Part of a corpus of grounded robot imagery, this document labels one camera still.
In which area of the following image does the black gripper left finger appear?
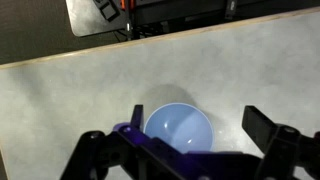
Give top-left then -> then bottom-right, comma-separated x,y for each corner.
130,105 -> 144,130

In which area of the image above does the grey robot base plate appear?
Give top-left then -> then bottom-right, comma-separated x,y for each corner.
65,0 -> 133,37

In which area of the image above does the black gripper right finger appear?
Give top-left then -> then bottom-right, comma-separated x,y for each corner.
242,105 -> 277,153

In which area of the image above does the blue bowl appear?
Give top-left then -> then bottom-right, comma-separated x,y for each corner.
143,103 -> 214,153

